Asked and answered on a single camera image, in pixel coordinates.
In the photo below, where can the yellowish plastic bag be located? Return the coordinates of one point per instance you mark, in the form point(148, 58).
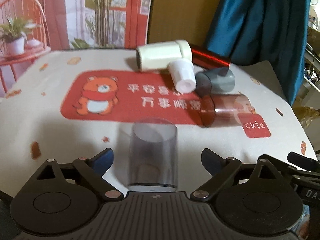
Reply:
point(306, 115)

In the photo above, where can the red-brown transparent cup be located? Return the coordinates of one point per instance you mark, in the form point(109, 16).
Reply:
point(221, 110)

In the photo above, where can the small white cup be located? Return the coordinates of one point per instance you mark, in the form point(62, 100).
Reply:
point(182, 74)

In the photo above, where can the brown wooden panel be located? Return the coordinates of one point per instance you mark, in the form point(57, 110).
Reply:
point(181, 20)

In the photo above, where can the grey transparent cup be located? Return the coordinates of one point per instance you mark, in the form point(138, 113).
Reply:
point(214, 81)

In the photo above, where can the printed room scene backdrop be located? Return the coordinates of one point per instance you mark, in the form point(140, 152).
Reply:
point(71, 24)

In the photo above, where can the teal blue curtain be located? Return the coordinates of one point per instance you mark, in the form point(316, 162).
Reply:
point(251, 31)

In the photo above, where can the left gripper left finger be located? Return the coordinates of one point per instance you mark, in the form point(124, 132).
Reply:
point(90, 173)

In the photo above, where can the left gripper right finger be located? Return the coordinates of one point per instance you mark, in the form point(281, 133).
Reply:
point(223, 172)

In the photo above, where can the shiny red metallic cup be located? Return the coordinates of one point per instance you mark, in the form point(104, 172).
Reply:
point(207, 59)

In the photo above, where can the smoky purple transparent cup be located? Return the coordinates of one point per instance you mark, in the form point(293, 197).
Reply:
point(153, 156)

